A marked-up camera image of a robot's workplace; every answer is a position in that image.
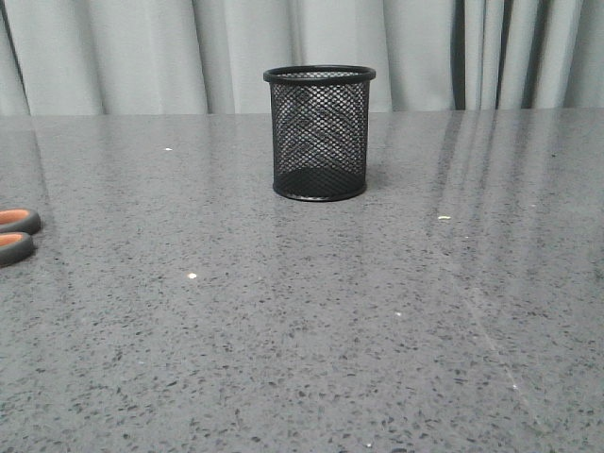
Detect black mesh pen bucket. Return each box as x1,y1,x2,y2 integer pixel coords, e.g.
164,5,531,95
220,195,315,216
263,65,376,202

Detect grey orange handled scissors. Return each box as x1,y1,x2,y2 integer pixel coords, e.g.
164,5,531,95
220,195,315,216
1,208,42,267

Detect grey pleated curtain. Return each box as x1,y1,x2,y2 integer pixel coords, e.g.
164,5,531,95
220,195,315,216
1,1,603,115

